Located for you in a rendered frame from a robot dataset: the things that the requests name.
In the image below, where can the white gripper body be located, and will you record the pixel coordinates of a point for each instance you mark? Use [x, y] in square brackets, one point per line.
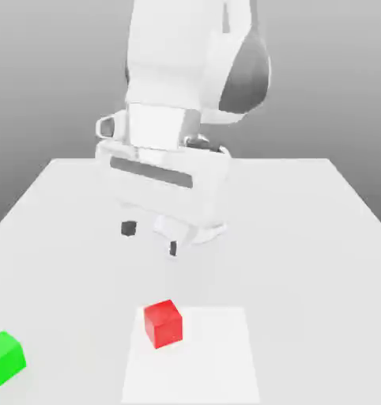
[165, 196]

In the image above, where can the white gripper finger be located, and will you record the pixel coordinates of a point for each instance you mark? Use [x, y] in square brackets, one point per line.
[129, 228]
[172, 248]

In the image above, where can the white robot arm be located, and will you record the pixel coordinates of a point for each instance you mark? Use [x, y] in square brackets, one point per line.
[165, 63]

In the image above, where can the small red cube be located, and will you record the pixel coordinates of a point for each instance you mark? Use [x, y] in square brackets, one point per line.
[164, 326]

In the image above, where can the small green cube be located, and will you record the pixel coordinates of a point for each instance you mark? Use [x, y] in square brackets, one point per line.
[4, 359]

